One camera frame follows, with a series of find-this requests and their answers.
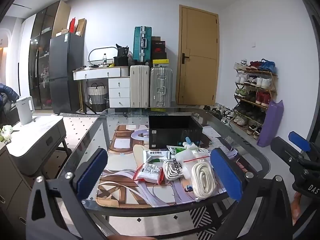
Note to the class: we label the grey drawer cabinet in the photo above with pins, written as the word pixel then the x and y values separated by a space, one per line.
pixel 12 187

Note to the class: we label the yellow and black box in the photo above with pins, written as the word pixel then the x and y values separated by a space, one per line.
pixel 160 62

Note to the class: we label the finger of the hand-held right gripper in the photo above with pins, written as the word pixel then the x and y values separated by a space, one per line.
pixel 298 139
pixel 285 150

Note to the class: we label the white vanity desk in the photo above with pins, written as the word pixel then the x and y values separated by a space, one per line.
pixel 100 73

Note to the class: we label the clear zip bag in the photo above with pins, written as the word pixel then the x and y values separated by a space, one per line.
pixel 187 161

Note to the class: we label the wooden door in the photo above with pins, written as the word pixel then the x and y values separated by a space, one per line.
pixel 197 55

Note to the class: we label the oval mirror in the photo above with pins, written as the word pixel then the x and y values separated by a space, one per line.
pixel 96 53

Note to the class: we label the purple mat bag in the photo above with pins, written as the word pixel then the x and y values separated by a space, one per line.
pixel 271 125

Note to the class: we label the printed desk mat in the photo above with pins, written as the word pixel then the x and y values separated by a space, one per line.
pixel 120 195

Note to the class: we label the grey medicine packet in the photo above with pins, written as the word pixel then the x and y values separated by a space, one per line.
pixel 153 156

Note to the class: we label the black bag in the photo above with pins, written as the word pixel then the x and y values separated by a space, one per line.
pixel 122 55

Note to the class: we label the beige suitcase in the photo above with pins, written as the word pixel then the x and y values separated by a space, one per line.
pixel 139 86

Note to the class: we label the silver suitcase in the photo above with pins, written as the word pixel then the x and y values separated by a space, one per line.
pixel 161 87

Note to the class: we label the blue and white small bottle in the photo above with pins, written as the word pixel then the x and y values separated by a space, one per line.
pixel 188 142

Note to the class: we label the dark grey fridge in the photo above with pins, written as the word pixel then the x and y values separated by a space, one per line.
pixel 62 67

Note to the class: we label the teal suitcase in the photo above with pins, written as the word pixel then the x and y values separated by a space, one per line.
pixel 141 45

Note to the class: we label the pile of shoes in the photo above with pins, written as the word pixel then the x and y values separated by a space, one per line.
pixel 220 113

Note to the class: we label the cardboard box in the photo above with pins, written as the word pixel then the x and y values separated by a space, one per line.
pixel 81 27

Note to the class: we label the clear water bottle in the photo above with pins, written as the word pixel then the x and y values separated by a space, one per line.
pixel 105 60

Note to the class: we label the black and red box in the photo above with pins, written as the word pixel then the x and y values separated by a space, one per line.
pixel 158 48

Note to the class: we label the grey side table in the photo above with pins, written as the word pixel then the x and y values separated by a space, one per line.
pixel 37 140

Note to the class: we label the blue puffer jacket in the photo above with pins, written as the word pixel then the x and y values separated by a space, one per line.
pixel 7 93

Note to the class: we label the person's right hand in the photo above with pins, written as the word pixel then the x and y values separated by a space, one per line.
pixel 296 207

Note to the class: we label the glass table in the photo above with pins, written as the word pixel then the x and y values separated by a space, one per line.
pixel 112 116

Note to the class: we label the white paper sheet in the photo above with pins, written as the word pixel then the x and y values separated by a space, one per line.
pixel 212 132

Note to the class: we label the green medicine packet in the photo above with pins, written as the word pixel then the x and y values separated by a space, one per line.
pixel 176 151

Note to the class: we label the glass door cabinet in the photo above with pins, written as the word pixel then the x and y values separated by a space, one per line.
pixel 40 55

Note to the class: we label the woven basket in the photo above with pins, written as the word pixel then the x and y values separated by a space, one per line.
pixel 98 97

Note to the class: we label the wooden shoe rack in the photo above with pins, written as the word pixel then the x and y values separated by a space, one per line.
pixel 252 90

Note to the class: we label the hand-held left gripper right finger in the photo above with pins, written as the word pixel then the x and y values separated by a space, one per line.
pixel 226 177

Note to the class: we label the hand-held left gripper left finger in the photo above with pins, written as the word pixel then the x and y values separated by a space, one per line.
pixel 92 175

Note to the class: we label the red bag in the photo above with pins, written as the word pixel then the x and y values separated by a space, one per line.
pixel 72 25

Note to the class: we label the white flowers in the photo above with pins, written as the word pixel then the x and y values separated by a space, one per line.
pixel 5 133

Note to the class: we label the red and white packet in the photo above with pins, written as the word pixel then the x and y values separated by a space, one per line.
pixel 150 173

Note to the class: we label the white electric kettle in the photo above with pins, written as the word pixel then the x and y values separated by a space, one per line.
pixel 25 110

